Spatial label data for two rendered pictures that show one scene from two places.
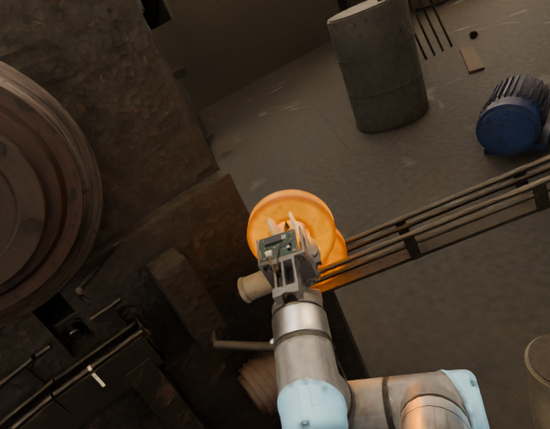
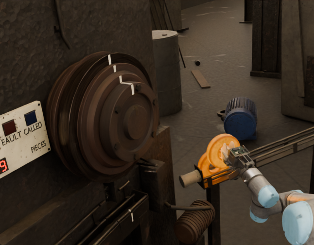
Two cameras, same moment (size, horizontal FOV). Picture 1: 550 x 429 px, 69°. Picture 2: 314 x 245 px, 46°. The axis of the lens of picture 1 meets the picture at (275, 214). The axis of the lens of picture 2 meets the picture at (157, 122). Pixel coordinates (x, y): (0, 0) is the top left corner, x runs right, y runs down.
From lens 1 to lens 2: 1.19 m
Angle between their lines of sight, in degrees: 28
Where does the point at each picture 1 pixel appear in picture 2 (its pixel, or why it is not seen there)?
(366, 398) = not seen: hidden behind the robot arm
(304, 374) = (267, 184)
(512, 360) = (264, 236)
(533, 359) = not seen: hidden behind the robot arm
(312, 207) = (235, 141)
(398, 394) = (282, 196)
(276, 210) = (223, 140)
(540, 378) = not seen: hidden behind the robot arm
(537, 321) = (270, 218)
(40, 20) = (128, 46)
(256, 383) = (191, 224)
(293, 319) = (255, 171)
